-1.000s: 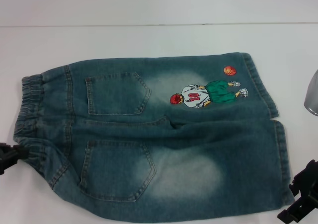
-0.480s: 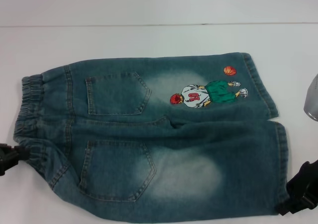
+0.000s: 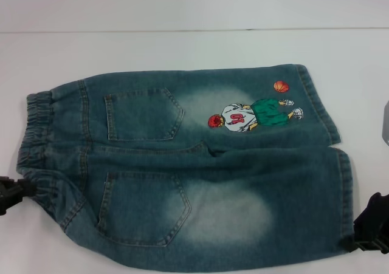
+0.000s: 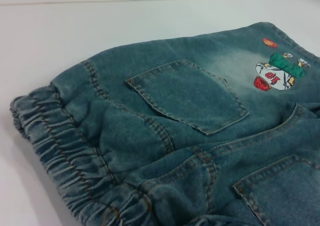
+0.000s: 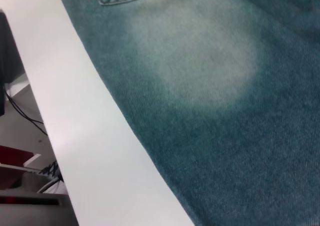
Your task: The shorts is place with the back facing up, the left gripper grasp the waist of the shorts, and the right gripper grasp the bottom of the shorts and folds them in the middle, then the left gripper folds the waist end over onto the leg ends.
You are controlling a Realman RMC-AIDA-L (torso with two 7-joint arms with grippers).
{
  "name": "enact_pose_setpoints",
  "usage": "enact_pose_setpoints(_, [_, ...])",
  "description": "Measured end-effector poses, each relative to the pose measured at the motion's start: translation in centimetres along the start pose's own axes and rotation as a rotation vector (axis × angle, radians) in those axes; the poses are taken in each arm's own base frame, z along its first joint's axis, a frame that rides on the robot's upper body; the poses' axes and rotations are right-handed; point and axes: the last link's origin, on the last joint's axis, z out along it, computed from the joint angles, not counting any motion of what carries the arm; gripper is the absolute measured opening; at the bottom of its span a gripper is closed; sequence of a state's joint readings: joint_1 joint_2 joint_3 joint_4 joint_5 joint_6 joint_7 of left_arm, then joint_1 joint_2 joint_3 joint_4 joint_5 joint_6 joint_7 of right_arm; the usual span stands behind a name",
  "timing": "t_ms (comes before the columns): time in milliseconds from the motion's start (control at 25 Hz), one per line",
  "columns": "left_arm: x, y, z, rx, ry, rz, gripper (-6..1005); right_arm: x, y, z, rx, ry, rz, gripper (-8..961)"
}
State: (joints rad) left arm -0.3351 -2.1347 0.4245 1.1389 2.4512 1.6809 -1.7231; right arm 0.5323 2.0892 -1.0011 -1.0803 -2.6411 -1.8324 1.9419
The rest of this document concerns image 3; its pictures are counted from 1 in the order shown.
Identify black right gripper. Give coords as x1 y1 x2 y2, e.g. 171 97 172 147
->
340 191 389 252

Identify blue denim shorts with embroidery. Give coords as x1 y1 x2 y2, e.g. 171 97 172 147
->
16 63 356 274

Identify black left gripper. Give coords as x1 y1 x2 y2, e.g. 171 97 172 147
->
0 177 39 217

